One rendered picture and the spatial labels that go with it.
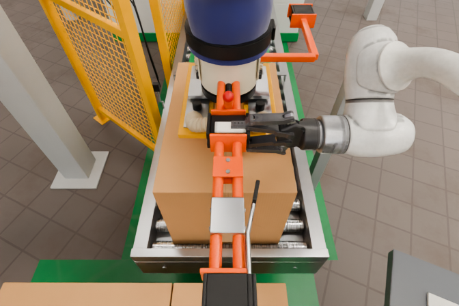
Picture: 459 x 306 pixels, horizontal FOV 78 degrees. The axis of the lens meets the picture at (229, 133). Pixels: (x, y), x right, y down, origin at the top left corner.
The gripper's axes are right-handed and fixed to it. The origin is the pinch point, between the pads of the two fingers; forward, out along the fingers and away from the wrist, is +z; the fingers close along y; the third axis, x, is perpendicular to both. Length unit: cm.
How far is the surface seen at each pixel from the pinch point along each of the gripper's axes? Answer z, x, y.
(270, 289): -14, -20, 60
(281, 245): -20, -5, 59
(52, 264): 96, 3, 115
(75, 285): 54, -19, 60
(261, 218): -10.5, -4.7, 35.7
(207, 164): 6.5, 4.7, 19.4
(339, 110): -48, 45, 37
